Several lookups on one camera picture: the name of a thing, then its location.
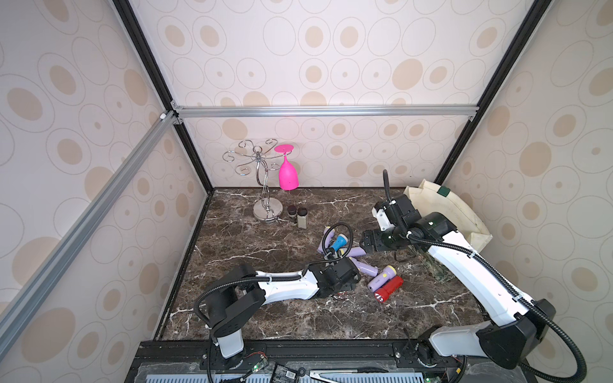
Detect blue flashlight white rim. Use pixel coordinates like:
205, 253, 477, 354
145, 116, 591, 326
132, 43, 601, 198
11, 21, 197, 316
330, 234, 348, 254

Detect cream tote bag green handles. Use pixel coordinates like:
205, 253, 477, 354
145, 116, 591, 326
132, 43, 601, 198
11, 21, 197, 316
403, 179, 493, 283

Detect purple flashlight back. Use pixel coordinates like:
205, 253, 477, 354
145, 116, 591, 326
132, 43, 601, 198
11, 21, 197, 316
318, 226, 335, 255

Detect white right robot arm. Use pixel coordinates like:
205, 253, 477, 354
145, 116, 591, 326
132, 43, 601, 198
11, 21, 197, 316
360, 211, 547, 370

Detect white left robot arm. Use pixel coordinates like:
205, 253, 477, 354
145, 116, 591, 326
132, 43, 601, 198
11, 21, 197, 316
193, 258, 361, 360

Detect purple flashlight yellow button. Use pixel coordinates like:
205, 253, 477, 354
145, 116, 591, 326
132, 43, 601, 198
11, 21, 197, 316
367, 265, 397, 293

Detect purple flashlight lying sideways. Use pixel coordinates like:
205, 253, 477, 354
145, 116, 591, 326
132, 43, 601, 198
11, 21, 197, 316
347, 247, 367, 257

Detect purple flashlight middle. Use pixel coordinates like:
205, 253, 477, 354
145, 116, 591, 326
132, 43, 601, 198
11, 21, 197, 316
351, 258, 379, 278

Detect large red flashlight right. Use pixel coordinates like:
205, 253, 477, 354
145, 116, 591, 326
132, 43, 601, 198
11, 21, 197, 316
375, 275, 404, 303

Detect square jar black lid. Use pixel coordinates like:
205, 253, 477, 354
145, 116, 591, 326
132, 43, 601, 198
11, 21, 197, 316
297, 207, 308, 229

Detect dark lid jar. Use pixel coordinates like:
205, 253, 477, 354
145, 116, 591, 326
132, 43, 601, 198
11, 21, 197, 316
287, 205, 298, 223

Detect chrome glass holder stand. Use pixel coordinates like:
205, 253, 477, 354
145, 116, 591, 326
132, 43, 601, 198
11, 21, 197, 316
222, 138, 284, 223

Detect pink plastic wine glass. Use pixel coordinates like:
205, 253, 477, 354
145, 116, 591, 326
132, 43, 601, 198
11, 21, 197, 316
274, 144, 299, 191

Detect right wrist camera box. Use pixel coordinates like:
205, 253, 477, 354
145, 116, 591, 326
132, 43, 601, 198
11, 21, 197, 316
372, 194, 421, 231

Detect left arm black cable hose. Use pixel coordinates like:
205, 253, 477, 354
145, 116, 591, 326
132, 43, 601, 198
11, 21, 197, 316
193, 222, 354, 329

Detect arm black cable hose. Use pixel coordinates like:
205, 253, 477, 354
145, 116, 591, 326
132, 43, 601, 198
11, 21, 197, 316
193, 222, 354, 329
382, 169, 587, 383

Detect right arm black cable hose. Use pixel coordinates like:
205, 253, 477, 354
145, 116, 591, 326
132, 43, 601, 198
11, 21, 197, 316
382, 169, 587, 383

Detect black front frame rail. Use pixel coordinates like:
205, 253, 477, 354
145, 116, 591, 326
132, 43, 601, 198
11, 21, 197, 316
126, 339, 536, 382

